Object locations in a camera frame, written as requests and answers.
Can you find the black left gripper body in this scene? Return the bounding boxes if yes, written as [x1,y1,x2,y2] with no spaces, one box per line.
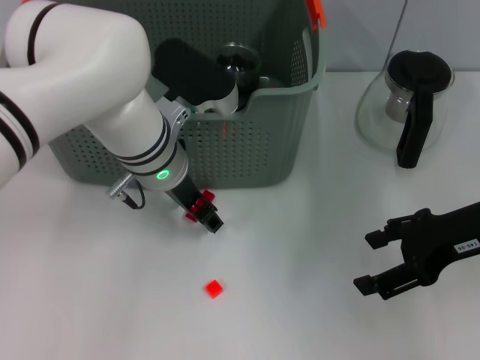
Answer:
[166,175,206,212]

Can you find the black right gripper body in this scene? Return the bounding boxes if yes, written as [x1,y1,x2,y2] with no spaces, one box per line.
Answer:
[398,201,480,288]

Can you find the dark red angled brick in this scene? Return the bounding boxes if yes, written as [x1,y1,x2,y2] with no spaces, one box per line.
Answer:
[183,190,218,224]

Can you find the small red square brick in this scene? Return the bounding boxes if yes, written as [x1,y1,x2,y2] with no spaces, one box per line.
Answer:
[205,279,224,299]

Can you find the glass teacup with black holder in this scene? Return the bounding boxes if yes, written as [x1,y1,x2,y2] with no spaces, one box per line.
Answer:
[216,42,263,99]

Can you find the grey perforated plastic storage bin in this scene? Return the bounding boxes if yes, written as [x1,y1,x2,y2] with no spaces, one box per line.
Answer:
[48,0,328,188]

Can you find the glass teapot with black lid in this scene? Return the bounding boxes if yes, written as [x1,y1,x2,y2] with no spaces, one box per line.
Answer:
[355,49,455,169]

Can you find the left arm cable with plug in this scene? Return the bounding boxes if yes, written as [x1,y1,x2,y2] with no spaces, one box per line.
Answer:
[106,172,146,211]

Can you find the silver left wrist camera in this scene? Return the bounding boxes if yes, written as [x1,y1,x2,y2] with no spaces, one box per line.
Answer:
[151,37,240,118]

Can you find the orange bin handle clip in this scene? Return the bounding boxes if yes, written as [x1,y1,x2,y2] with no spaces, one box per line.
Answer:
[305,0,326,32]

